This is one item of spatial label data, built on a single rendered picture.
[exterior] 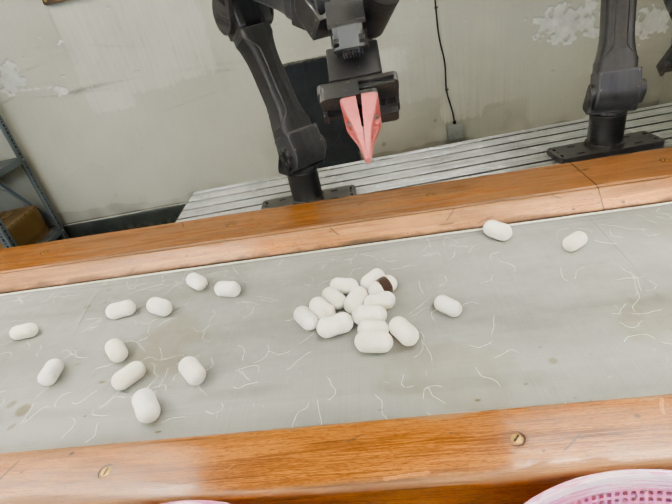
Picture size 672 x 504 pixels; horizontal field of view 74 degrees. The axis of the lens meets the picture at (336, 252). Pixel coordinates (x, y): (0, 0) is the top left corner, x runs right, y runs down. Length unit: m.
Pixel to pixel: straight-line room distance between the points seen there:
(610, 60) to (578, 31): 1.80
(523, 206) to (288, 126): 0.44
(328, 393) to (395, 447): 0.10
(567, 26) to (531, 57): 0.21
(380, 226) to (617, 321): 0.30
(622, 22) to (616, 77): 0.09
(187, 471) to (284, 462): 0.07
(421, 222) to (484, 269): 0.12
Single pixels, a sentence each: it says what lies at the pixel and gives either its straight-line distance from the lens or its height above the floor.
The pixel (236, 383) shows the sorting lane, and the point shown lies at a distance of 0.46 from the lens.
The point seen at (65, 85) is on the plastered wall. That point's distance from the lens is 2.79.
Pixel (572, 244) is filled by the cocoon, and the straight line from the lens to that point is 0.57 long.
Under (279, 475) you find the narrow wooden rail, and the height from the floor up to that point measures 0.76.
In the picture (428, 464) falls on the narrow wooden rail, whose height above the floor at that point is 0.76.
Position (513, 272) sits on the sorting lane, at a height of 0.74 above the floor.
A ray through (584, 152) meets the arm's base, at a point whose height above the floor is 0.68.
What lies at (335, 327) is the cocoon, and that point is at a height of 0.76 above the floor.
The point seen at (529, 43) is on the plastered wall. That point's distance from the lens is 2.67.
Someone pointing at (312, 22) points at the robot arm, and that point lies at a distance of 0.67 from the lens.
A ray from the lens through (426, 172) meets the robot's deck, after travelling 0.99.
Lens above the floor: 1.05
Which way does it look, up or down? 30 degrees down
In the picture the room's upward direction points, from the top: 12 degrees counter-clockwise
